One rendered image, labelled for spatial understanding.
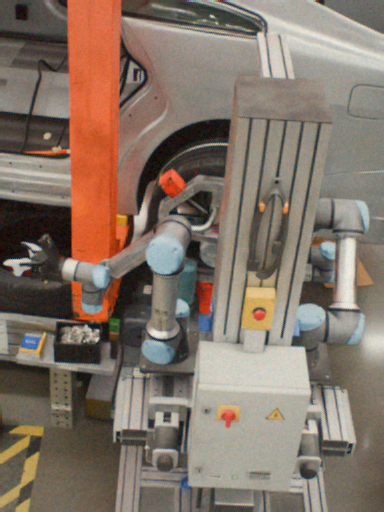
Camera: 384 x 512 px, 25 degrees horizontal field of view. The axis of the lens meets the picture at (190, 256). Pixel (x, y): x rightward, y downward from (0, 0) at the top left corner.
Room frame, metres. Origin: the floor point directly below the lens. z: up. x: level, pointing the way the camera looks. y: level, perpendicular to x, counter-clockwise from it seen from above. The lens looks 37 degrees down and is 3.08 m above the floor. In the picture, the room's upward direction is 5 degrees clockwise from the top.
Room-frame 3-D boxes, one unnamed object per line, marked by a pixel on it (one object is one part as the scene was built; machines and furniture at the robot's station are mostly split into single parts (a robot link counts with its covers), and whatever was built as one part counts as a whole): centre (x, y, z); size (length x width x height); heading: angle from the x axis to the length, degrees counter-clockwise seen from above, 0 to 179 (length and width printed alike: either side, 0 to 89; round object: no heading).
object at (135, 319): (3.15, 0.19, 0.26); 0.42 x 0.18 x 0.35; 177
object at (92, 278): (2.28, 0.33, 1.21); 0.11 x 0.08 x 0.09; 78
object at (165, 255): (2.22, 0.07, 1.19); 0.15 x 0.12 x 0.55; 168
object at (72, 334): (2.67, 0.45, 0.51); 0.20 x 0.14 x 0.13; 94
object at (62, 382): (2.68, 0.52, 0.21); 0.10 x 0.10 x 0.42; 87
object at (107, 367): (2.68, 0.49, 0.44); 0.43 x 0.17 x 0.03; 87
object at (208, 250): (3.03, -0.11, 0.85); 0.21 x 0.14 x 0.14; 177
